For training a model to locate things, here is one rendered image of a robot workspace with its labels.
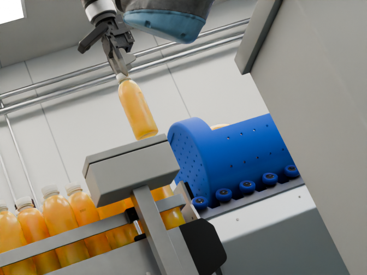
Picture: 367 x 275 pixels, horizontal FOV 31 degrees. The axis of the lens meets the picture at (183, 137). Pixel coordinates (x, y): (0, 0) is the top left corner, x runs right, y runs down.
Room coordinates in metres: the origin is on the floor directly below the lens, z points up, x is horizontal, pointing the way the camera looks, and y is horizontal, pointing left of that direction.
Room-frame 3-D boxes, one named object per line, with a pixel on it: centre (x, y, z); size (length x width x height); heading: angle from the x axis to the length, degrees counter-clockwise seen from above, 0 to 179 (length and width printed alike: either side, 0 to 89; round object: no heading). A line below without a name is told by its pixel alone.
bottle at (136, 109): (1.83, 0.09, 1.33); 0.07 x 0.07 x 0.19
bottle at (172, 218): (1.63, 0.12, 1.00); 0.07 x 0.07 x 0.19
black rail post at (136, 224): (1.54, 0.19, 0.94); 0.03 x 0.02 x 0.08; 113
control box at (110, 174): (1.48, 0.15, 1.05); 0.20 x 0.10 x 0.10; 113
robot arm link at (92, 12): (1.82, 0.08, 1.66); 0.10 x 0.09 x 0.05; 23
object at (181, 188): (1.83, 0.07, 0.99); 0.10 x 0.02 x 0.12; 23
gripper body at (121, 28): (1.83, 0.07, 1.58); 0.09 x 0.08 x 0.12; 113
